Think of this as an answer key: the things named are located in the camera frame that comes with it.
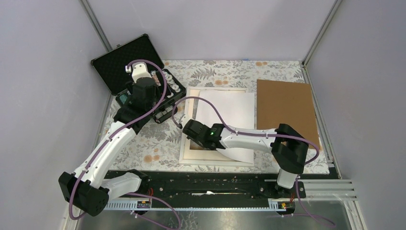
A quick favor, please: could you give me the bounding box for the white picture frame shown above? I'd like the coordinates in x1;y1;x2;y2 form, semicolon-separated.
179;87;256;167

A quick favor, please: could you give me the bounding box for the brown cardboard backing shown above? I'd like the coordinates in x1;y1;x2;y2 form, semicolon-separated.
256;80;320;148

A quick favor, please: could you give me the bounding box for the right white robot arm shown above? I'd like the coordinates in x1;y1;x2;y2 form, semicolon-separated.
178;119;309;197

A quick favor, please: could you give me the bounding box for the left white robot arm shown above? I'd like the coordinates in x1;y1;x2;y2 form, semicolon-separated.
58;79;168;220

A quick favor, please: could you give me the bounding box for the black poker chip case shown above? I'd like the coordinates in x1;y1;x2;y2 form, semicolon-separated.
91;34;186;131

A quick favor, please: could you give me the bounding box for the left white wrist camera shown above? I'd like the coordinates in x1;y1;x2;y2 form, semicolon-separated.
125;62;152;83

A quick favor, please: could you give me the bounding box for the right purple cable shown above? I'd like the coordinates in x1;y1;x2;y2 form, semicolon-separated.
171;96;335;229

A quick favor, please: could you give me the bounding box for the purple cable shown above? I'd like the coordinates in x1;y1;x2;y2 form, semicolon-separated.
68;59;168;220
171;96;335;229

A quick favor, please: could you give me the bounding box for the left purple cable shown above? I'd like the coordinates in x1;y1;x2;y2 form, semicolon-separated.
68;59;168;220

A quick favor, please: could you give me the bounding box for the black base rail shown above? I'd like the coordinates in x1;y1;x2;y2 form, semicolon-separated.
137;171;306;209

